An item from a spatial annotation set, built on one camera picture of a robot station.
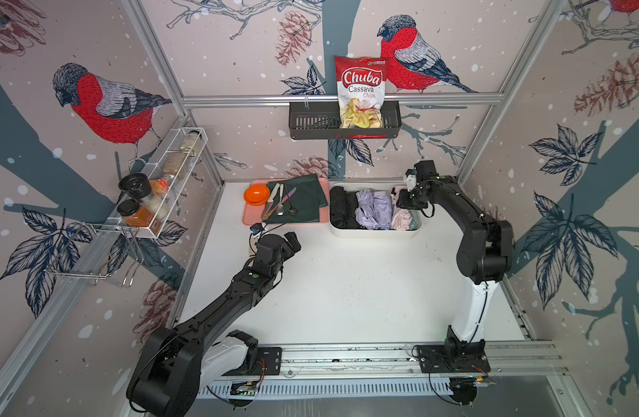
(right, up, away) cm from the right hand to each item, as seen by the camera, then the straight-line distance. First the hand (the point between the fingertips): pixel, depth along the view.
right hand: (399, 201), depth 99 cm
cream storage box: (-20, -12, -2) cm, 23 cm away
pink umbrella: (-1, -7, -6) cm, 9 cm away
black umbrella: (-18, -1, +2) cm, 19 cm away
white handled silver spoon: (-49, -4, +11) cm, 50 cm away
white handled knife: (-54, -1, +15) cm, 56 cm away
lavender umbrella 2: (-7, -4, +1) cm, 8 cm away
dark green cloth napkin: (-43, 0, +16) cm, 46 cm away
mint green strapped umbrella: (+7, -6, 0) cm, 9 cm away
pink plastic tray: (-60, -6, +9) cm, 61 cm away
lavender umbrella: (-14, -3, -4) cm, 15 cm away
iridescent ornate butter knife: (-50, -2, +12) cm, 52 cm away
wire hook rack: (-85, -14, -33) cm, 92 cm away
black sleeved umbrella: (-24, -3, -1) cm, 24 cm away
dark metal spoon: (-43, -4, +9) cm, 45 cm away
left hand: (-40, -11, -13) cm, 44 cm away
